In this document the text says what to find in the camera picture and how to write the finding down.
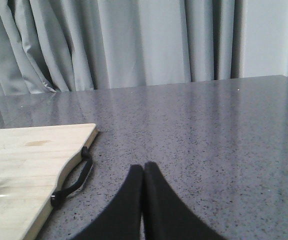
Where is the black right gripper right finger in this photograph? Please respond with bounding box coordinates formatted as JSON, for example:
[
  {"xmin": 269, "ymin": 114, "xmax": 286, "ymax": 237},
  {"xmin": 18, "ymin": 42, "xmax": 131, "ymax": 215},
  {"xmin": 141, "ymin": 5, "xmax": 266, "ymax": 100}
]
[{"xmin": 143, "ymin": 162, "xmax": 224, "ymax": 240}]

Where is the wooden cutting board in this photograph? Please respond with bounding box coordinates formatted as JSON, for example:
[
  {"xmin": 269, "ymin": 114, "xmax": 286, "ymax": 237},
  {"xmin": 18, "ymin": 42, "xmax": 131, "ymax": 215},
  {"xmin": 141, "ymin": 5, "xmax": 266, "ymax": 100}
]
[{"xmin": 0, "ymin": 123, "xmax": 98, "ymax": 240}]

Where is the black cutting board handle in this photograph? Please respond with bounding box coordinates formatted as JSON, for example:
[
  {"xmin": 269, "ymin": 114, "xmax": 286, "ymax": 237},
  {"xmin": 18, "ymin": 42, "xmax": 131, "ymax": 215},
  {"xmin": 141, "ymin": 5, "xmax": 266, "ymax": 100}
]
[{"xmin": 50, "ymin": 146, "xmax": 93, "ymax": 209}]

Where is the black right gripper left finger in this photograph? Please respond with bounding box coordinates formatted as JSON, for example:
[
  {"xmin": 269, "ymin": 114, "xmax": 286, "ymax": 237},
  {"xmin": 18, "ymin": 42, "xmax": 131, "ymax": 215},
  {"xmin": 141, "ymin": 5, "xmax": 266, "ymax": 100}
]
[{"xmin": 73, "ymin": 164, "xmax": 143, "ymax": 240}]

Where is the grey curtain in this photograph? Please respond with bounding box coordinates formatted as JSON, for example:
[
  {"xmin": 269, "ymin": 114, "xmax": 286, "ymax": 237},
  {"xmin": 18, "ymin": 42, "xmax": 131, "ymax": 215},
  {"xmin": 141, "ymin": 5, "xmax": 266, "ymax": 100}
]
[{"xmin": 0, "ymin": 0, "xmax": 288, "ymax": 96}]

